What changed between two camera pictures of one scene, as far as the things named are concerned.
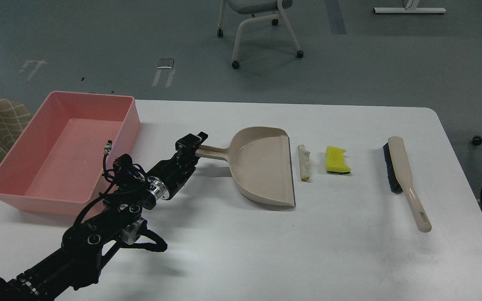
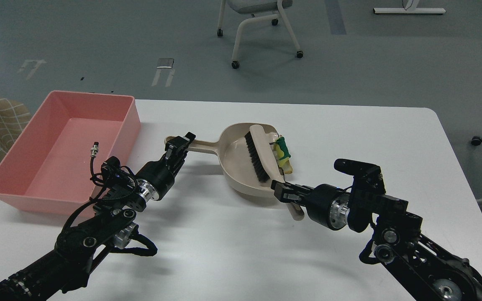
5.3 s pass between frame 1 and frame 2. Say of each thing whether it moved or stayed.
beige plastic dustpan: moved
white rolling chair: stayed
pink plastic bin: stayed
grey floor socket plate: stayed
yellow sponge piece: moved
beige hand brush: moved
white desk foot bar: stayed
